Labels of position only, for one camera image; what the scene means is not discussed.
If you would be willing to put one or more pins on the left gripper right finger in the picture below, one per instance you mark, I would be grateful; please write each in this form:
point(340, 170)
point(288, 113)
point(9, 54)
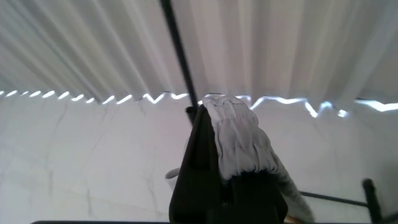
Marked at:
point(258, 199)

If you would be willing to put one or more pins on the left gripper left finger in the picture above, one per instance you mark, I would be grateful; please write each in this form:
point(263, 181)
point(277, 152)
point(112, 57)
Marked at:
point(199, 174)

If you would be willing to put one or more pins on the pale grey shorts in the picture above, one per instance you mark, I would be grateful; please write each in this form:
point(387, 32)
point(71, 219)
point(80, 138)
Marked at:
point(239, 140)

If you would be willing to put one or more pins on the black clothes rack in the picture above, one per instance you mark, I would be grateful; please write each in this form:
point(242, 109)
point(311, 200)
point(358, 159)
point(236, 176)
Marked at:
point(180, 53)

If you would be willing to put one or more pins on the white curtain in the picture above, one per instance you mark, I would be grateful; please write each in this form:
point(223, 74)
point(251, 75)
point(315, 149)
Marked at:
point(93, 40)

